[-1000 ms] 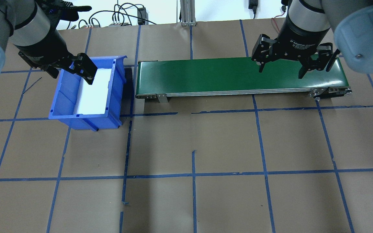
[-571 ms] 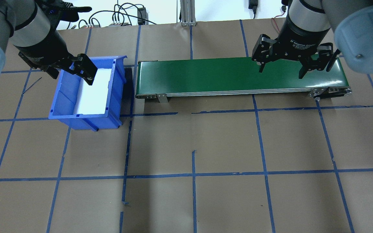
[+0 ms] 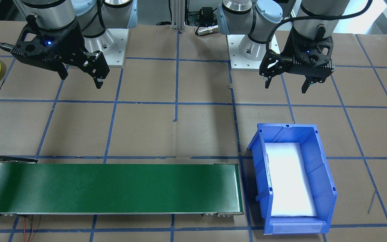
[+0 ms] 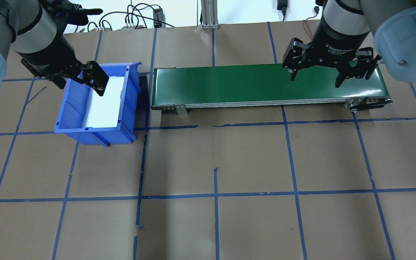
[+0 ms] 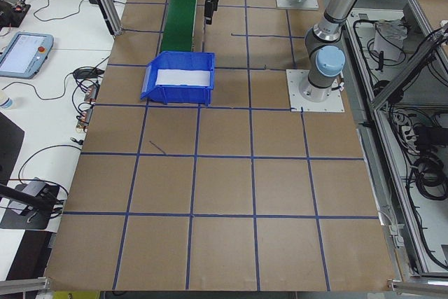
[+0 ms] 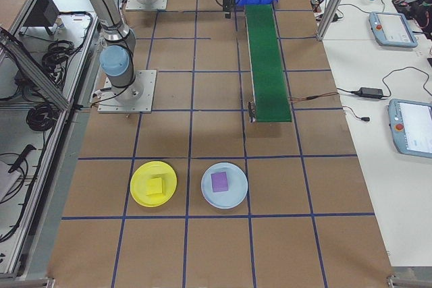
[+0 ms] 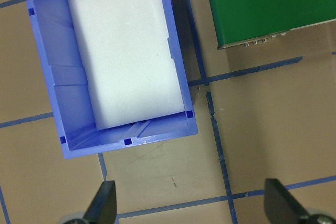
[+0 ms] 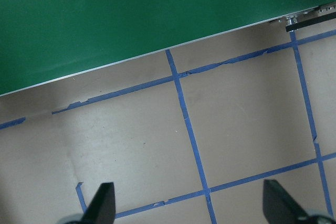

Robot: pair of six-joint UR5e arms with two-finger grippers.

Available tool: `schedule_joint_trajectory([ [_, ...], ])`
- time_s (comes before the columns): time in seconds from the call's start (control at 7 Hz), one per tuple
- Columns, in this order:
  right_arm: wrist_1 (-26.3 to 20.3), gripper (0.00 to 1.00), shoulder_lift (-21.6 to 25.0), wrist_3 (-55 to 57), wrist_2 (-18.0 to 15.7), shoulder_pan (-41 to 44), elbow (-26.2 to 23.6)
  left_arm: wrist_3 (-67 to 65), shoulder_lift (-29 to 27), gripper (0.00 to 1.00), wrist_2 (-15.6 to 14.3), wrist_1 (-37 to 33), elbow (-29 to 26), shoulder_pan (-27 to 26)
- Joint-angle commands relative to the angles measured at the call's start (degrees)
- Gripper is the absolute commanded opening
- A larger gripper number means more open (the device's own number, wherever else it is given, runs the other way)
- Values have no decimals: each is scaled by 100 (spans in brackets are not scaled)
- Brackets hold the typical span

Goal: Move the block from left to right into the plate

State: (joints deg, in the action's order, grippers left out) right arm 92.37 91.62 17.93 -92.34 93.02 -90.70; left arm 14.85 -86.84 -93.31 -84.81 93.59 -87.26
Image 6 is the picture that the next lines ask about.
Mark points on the purple foam block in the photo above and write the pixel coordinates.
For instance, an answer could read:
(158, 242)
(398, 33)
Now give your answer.
(220, 181)

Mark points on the yellow foam block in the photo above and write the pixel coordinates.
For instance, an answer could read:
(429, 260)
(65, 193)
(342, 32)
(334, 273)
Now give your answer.
(155, 187)

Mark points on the light blue round plate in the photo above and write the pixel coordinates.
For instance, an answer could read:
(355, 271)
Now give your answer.
(236, 197)

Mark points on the yellow round plate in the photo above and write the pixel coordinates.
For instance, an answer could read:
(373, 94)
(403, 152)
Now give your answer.
(140, 183)

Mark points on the green conveyor belt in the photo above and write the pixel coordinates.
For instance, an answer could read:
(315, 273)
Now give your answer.
(268, 65)

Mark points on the small black power brick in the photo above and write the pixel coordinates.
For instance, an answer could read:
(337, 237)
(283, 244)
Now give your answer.
(335, 17)

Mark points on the black power adapter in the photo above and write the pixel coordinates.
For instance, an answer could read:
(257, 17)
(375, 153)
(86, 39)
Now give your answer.
(369, 92)

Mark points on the blue grey teach pendant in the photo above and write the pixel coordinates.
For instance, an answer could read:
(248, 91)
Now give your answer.
(393, 31)
(411, 133)

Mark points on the black connector lead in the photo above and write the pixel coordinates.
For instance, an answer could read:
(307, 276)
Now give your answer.
(365, 119)

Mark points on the black box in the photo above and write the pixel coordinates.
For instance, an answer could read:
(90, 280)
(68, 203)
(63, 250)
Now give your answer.
(44, 11)

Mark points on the white side table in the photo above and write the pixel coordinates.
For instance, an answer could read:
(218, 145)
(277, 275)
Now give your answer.
(371, 200)

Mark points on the aluminium profile post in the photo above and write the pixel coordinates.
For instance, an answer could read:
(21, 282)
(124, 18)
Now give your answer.
(334, 1)

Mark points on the metal bar frame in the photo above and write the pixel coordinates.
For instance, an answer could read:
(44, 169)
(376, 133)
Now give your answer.
(33, 72)

